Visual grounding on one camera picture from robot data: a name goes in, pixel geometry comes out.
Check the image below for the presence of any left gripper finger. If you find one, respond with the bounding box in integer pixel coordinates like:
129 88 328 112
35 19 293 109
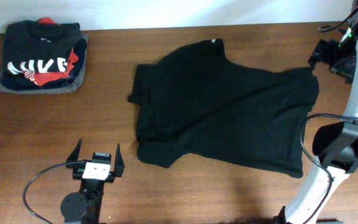
113 144 125 177
66 139 82 163

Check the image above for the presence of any black t-shirt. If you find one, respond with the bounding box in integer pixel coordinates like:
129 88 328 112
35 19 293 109
128 39 319 179

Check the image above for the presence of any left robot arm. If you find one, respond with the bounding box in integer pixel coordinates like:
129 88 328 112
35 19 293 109
60 140 125 224

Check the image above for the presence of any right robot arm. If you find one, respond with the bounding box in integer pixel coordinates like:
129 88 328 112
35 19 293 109
271 1 358 223

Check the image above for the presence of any grey folded shirt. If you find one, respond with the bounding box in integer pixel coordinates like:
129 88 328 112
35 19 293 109
0 32 89 95

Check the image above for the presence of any red folded shirt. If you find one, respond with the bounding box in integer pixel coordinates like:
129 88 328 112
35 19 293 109
22 21 81 86

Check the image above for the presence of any navy folded shirt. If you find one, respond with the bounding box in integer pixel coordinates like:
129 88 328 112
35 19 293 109
1 39 84 90

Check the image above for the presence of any black Nike folded shirt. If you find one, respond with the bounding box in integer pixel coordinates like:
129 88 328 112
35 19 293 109
3 21 81 75

